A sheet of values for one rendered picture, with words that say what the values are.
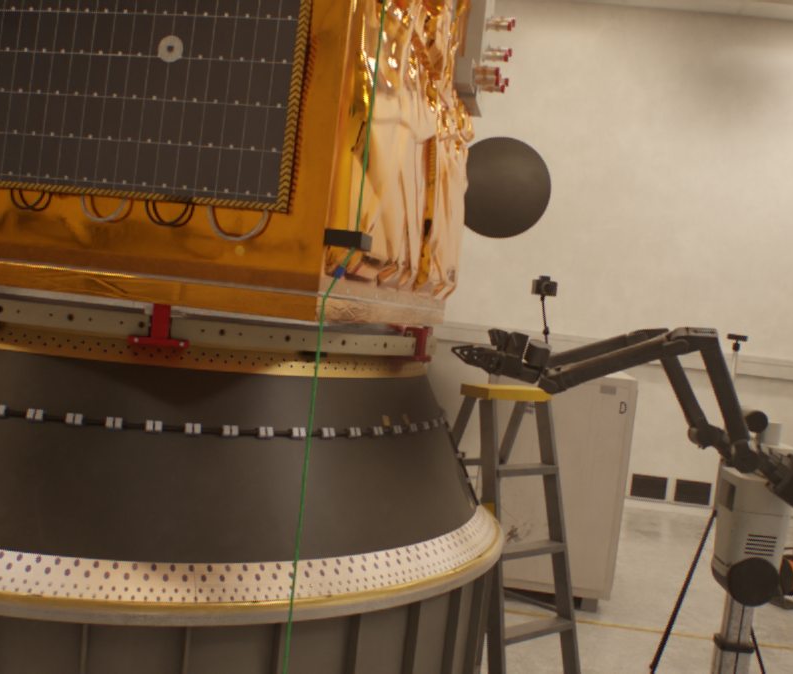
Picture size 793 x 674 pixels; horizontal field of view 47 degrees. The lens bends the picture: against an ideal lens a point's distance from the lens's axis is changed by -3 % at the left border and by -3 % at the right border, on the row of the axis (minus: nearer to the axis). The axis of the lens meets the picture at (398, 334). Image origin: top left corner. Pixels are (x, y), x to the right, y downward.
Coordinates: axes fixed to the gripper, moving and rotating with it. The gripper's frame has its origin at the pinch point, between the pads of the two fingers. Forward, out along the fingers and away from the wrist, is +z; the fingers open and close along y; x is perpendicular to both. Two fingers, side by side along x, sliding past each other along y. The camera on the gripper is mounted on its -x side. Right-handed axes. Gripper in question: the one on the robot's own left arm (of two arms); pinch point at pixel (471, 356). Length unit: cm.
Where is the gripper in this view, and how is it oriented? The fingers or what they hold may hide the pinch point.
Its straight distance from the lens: 270.7
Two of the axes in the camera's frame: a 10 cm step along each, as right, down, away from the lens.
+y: -0.7, 0.2, -10.0
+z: -9.6, -2.8, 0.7
